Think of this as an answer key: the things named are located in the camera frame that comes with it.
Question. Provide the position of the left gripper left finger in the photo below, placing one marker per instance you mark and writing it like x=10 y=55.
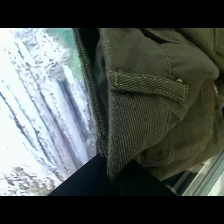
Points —
x=90 y=180

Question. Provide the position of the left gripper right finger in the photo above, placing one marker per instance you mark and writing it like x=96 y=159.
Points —
x=140 y=183

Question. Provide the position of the olive green pants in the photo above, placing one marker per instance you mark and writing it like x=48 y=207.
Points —
x=150 y=110

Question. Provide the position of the silver frame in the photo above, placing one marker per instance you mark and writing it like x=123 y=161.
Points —
x=205 y=181

